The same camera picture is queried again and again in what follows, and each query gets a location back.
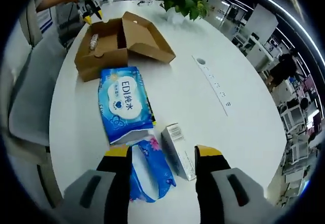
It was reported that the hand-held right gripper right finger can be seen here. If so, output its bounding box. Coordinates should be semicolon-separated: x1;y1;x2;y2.
194;145;276;224

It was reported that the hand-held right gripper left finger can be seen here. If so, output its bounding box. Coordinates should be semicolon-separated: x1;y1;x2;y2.
62;146;133;224

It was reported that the white spray bottle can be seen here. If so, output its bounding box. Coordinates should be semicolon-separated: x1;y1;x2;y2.
88;33;100;51

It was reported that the blue floral tissue pack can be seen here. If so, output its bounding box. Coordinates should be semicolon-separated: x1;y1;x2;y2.
128;137;177;204

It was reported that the brown cardboard shoe box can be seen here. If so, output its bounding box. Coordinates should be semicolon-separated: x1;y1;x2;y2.
74;11;177;82

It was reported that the small silver carton box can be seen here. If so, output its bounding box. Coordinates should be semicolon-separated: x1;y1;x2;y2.
160;123;198;181

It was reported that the blue wet wipes soft packet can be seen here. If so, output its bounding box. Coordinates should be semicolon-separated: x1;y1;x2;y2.
97;66;156;146

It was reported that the person's white shirt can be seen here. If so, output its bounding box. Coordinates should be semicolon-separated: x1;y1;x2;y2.
24;0;45;48

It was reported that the row of white office chairs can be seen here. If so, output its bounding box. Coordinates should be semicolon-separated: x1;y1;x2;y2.
276;94;323;184

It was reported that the grey mesh office chair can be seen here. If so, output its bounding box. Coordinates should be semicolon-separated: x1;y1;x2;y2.
7;23;67;148

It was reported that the white square pillar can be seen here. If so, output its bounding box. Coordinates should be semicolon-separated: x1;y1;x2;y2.
245;3;279;37

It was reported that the blue framed wall poster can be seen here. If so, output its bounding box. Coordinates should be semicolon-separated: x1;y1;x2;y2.
37;5;54;33

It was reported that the white table cable outlet strip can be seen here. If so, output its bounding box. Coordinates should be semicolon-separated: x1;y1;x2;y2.
191;54;232;117

